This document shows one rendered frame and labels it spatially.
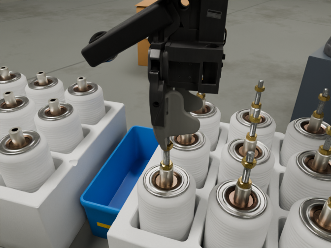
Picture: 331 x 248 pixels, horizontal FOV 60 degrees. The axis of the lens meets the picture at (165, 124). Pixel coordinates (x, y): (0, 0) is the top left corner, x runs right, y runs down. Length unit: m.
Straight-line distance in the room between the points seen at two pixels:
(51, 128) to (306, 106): 0.71
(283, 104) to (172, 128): 0.94
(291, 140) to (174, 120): 0.33
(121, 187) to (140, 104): 0.47
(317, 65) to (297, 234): 0.56
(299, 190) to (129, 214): 0.29
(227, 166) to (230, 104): 0.70
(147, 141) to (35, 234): 0.38
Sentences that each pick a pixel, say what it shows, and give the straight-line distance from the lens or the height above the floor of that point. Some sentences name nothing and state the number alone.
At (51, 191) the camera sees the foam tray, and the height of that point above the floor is 0.18.
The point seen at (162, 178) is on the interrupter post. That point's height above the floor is 0.26.
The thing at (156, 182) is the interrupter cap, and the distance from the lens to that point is 0.47.
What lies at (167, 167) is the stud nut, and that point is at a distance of 0.44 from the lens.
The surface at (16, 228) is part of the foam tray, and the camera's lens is 0.67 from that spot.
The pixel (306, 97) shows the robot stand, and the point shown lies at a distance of 0.95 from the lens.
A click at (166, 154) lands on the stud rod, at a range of 0.43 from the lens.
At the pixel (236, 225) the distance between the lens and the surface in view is 0.43.
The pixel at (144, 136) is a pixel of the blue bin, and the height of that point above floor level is 0.09.
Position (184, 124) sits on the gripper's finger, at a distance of 0.36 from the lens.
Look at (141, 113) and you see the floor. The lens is 1.12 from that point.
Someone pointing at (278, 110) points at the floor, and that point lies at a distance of 1.21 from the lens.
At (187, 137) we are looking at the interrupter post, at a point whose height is 0.26.
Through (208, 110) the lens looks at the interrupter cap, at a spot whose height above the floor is 0.25.
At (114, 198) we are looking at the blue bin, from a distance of 0.79.
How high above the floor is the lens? 0.58
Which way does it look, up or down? 34 degrees down
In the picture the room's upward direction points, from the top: straight up
